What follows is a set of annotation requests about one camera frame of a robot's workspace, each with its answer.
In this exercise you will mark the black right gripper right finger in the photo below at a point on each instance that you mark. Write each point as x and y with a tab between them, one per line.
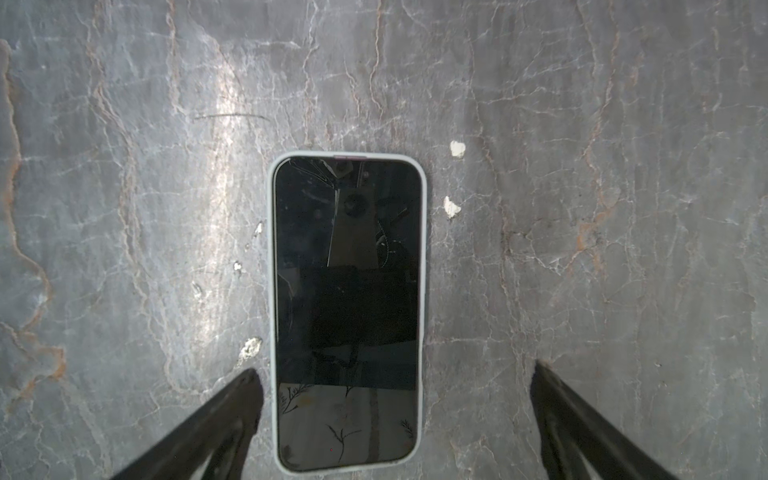
576	439

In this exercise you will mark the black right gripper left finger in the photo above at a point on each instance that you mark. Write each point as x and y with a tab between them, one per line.
216	436

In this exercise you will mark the light blue case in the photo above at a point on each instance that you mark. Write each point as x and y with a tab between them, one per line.
270	312

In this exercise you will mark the white paper scrap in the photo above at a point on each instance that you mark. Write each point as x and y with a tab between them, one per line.
450	208
250	349
457	149

